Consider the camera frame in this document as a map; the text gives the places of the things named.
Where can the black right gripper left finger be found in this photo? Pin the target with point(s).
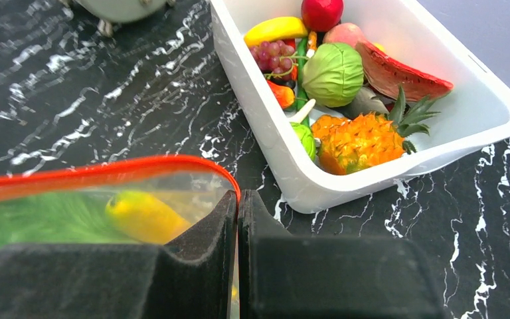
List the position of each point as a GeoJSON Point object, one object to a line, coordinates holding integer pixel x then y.
{"type": "Point", "coordinates": [189, 278]}

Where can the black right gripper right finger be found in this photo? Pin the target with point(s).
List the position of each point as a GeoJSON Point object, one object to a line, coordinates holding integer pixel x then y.
{"type": "Point", "coordinates": [282, 275]}

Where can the yellow banana toy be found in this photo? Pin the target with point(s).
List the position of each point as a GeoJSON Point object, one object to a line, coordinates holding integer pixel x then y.
{"type": "Point", "coordinates": [144, 217]}
{"type": "Point", "coordinates": [278, 28]}

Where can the clear zip bag orange zipper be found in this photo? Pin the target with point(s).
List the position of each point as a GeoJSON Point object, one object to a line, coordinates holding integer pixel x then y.
{"type": "Point", "coordinates": [190, 185]}

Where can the napa cabbage toy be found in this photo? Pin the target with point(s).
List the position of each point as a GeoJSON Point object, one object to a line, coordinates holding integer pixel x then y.
{"type": "Point", "coordinates": [58, 217]}

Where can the green lime toy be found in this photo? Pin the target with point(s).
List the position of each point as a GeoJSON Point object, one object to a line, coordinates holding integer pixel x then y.
{"type": "Point", "coordinates": [306, 138]}

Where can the orange marigold flower toy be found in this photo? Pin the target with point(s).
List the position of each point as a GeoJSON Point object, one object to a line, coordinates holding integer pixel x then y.
{"type": "Point", "coordinates": [348, 146]}

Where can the pineapple toy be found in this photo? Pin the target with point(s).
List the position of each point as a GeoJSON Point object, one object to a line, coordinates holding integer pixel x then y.
{"type": "Point", "coordinates": [410, 122]}

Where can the round green cabbage toy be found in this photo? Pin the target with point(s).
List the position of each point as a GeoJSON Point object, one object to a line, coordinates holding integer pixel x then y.
{"type": "Point", "coordinates": [333, 75]}

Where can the grape bunch toy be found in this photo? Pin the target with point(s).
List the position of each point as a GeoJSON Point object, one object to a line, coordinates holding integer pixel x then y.
{"type": "Point", "coordinates": [274, 60]}

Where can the watermelon slice toy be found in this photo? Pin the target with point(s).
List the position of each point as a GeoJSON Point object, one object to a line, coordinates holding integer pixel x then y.
{"type": "Point", "coordinates": [387, 76]}

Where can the peach toy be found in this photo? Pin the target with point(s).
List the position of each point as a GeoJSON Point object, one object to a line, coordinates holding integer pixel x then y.
{"type": "Point", "coordinates": [348, 33]}

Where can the white plastic bin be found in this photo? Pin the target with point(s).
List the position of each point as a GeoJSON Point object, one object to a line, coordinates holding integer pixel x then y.
{"type": "Point", "coordinates": [476, 113]}

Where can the red apple toy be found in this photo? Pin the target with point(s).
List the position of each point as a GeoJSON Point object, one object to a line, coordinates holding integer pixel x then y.
{"type": "Point", "coordinates": [321, 15]}

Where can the cream round drum appliance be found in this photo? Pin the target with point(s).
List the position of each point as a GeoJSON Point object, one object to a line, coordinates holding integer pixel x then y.
{"type": "Point", "coordinates": [112, 12]}

